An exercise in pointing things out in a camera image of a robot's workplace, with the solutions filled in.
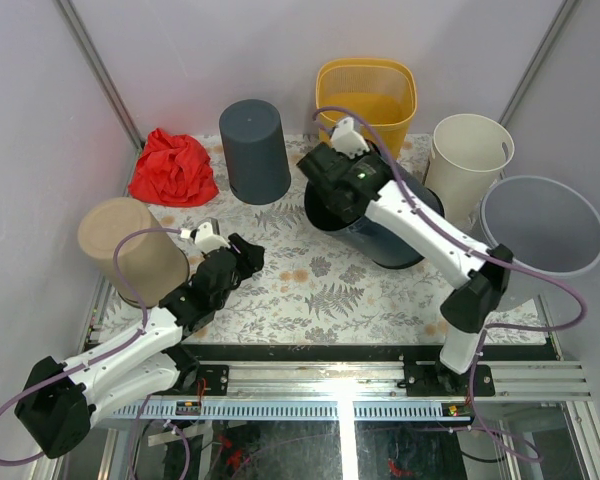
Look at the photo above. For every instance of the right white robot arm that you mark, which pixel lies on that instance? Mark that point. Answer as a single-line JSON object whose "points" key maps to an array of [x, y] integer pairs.
{"points": [[478, 274]]}

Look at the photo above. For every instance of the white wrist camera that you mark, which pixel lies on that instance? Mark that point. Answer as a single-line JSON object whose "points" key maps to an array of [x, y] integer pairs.
{"points": [[346, 139], [206, 236]]}

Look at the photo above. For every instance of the cream white bin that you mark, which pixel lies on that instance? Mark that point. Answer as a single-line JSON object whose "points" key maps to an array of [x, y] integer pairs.
{"points": [[468, 152]]}

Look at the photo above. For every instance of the aluminium frame post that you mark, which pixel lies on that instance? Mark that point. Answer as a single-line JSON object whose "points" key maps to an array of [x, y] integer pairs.
{"points": [[550, 39], [85, 44]]}

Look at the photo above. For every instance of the yellow mesh basket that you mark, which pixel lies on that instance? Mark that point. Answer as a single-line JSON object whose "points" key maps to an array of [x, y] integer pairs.
{"points": [[381, 91]]}

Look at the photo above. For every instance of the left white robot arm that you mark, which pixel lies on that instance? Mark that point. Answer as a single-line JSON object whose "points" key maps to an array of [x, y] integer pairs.
{"points": [[63, 401]]}

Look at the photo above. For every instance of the translucent grey bin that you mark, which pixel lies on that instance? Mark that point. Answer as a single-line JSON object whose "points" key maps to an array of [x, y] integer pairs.
{"points": [[550, 228]]}

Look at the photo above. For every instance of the left aluminium frame post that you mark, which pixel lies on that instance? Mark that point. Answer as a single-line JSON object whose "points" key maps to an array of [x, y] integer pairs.
{"points": [[85, 44]]}

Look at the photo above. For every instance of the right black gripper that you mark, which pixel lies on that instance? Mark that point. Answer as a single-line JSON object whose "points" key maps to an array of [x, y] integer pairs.
{"points": [[372, 153]]}

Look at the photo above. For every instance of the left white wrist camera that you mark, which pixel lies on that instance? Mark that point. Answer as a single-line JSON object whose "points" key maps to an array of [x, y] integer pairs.
{"points": [[206, 236]]}

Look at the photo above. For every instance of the beige bin with black rim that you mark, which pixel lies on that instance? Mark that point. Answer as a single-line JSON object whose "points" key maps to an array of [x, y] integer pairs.
{"points": [[125, 241]]}

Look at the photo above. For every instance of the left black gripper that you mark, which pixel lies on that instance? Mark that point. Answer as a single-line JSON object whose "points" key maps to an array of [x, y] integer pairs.
{"points": [[251, 257]]}

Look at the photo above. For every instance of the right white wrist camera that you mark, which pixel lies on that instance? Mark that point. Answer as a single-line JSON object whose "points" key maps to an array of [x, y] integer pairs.
{"points": [[346, 139]]}

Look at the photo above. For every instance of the right aluminium frame post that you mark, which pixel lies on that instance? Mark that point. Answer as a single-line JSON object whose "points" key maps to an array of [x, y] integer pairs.
{"points": [[550, 39]]}

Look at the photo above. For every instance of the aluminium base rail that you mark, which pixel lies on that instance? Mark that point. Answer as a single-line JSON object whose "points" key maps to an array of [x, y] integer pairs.
{"points": [[365, 392]]}

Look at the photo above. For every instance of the slate blue tapered bin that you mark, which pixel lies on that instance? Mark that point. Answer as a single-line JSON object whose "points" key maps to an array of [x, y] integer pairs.
{"points": [[255, 152]]}

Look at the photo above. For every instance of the crumpled red cloth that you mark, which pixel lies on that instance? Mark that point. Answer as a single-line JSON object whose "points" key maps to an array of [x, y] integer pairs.
{"points": [[173, 171]]}

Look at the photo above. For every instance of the large dark navy bin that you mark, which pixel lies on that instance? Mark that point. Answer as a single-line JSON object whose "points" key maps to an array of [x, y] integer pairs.
{"points": [[374, 241]]}

